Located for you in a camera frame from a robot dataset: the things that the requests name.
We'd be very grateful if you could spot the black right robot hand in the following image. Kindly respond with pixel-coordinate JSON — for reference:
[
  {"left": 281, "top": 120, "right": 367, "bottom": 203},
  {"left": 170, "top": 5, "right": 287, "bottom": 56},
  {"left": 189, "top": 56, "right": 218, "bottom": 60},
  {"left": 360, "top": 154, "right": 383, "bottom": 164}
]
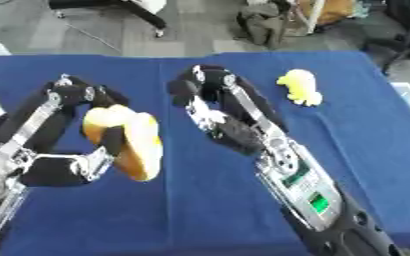
[{"left": 164, "top": 64, "right": 303, "bottom": 178}]

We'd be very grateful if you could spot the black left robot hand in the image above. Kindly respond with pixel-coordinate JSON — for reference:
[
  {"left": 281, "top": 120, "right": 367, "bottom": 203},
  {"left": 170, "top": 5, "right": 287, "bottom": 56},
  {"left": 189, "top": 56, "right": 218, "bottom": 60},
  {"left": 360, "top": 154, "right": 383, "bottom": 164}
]
[{"left": 0, "top": 73, "right": 132, "bottom": 201}]

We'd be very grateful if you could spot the orange toy bread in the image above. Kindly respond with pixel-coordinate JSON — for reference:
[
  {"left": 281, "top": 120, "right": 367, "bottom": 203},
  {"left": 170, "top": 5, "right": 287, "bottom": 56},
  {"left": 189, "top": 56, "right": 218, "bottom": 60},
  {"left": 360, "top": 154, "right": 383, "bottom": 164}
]
[{"left": 80, "top": 103, "right": 165, "bottom": 183}]

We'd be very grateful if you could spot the yellow soft toy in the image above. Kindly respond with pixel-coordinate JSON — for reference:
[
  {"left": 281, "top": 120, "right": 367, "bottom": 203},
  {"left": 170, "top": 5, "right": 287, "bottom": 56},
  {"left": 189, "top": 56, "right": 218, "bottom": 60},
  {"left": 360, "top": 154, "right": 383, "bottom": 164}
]
[{"left": 275, "top": 68, "right": 326, "bottom": 108}]

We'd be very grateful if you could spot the grey bag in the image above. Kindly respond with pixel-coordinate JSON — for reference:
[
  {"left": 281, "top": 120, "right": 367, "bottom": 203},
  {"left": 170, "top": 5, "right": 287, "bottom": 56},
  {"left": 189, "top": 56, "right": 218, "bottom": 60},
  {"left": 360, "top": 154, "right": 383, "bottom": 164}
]
[{"left": 234, "top": 0, "right": 295, "bottom": 51}]

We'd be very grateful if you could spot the black office chair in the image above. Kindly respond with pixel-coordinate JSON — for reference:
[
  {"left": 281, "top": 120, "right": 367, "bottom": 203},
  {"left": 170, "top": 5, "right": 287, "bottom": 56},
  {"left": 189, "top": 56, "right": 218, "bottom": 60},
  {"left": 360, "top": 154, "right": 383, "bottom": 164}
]
[{"left": 362, "top": 0, "right": 410, "bottom": 76}]

